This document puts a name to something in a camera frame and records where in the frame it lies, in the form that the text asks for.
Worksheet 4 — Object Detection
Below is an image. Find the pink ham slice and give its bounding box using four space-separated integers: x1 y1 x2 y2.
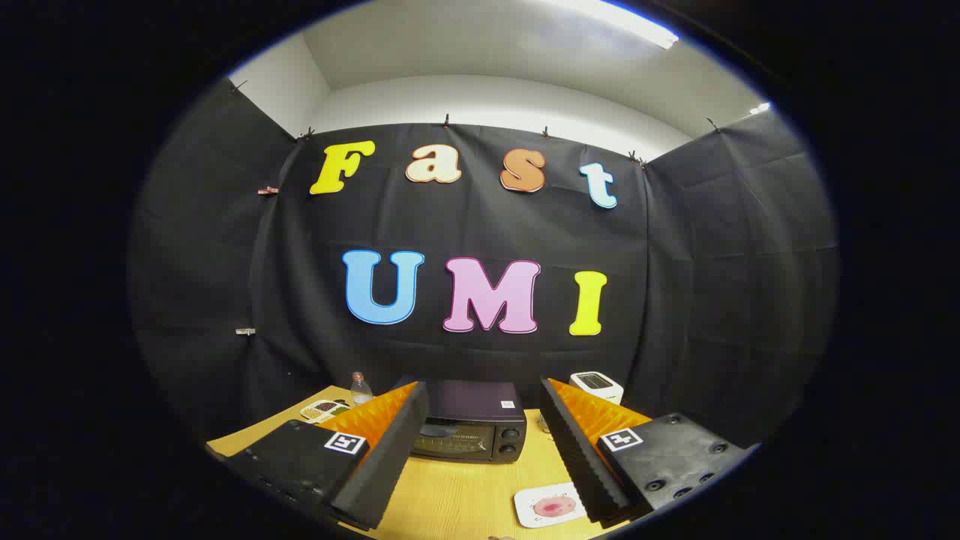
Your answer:
532 495 577 520

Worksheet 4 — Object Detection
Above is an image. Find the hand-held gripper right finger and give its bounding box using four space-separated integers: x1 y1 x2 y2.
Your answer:
540 377 758 526

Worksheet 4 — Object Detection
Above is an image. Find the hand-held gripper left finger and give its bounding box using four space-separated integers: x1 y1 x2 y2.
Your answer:
225 381 430 532

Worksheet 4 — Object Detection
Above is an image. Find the white square plate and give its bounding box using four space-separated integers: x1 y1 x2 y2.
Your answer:
514 482 588 529

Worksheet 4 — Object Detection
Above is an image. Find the white divided snack tray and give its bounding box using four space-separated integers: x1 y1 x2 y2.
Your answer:
300 399 352 425

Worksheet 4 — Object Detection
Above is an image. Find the black toaster oven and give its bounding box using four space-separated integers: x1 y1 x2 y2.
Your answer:
409 379 527 464

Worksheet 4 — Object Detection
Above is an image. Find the white bread toaster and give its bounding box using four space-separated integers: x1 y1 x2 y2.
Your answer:
569 371 625 406

